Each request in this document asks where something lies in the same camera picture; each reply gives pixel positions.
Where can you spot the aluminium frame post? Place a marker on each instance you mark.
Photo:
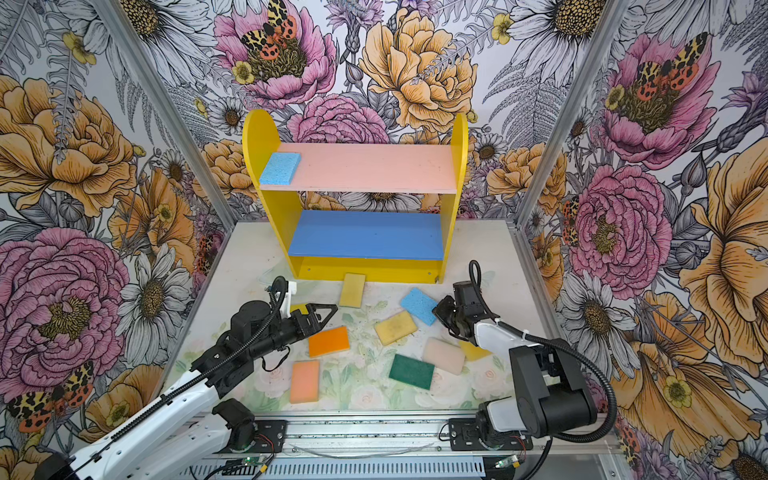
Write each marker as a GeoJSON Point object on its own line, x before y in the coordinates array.
{"type": "Point", "coordinates": [599, 48]}
{"type": "Point", "coordinates": [125, 38]}

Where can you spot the blue cellulose sponge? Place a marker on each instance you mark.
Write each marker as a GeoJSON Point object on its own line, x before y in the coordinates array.
{"type": "Point", "coordinates": [280, 169]}
{"type": "Point", "coordinates": [419, 305]}

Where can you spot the bright yellow sponge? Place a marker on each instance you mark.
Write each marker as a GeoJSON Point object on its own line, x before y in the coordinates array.
{"type": "Point", "coordinates": [299, 309]}

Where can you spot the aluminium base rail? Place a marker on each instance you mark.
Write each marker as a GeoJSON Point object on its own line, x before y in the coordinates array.
{"type": "Point", "coordinates": [440, 444]}

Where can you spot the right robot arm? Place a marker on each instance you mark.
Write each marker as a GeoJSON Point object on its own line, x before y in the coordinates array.
{"type": "Point", "coordinates": [550, 397]}

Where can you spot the yellow sponge right side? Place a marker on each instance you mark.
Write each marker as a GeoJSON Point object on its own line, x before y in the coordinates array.
{"type": "Point", "coordinates": [473, 353]}

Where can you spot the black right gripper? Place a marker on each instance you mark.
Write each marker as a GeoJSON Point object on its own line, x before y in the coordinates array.
{"type": "Point", "coordinates": [440, 310]}

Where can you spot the dark green scouring pad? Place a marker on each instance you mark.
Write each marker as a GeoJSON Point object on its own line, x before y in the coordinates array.
{"type": "Point", "coordinates": [412, 372]}

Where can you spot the aluminium frame post left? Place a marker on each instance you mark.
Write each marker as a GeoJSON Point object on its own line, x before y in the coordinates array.
{"type": "Point", "coordinates": [125, 38]}

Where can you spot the aluminium frame post right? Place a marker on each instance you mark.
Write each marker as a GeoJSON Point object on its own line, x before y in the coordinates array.
{"type": "Point", "coordinates": [599, 48]}

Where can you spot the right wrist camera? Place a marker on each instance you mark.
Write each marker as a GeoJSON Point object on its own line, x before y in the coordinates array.
{"type": "Point", "coordinates": [465, 294]}

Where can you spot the orange sponge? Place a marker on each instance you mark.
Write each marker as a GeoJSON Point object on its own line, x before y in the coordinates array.
{"type": "Point", "coordinates": [328, 342]}

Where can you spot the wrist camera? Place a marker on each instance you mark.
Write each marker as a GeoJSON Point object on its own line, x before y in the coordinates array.
{"type": "Point", "coordinates": [290, 291]}
{"type": "Point", "coordinates": [465, 294]}

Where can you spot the yellow sponge with green back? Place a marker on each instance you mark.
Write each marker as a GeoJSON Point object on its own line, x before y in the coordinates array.
{"type": "Point", "coordinates": [352, 290]}

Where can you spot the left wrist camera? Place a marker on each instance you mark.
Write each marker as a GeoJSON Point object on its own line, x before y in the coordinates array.
{"type": "Point", "coordinates": [290, 291]}

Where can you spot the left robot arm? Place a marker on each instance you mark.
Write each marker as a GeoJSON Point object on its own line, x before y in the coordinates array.
{"type": "Point", "coordinates": [195, 416]}

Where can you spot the dull yellow sponge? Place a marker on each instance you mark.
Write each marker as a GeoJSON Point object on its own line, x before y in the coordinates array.
{"type": "Point", "coordinates": [395, 328]}

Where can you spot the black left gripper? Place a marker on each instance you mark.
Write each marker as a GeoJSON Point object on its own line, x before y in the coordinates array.
{"type": "Point", "coordinates": [314, 326]}

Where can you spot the peach pink sponge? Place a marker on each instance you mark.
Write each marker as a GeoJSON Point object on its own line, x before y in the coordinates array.
{"type": "Point", "coordinates": [305, 382]}

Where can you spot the yellow shelf with coloured boards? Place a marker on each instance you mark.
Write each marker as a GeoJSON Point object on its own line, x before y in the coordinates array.
{"type": "Point", "coordinates": [387, 211]}

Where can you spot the pale pink sponge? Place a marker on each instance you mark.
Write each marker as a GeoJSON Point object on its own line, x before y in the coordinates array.
{"type": "Point", "coordinates": [444, 356]}

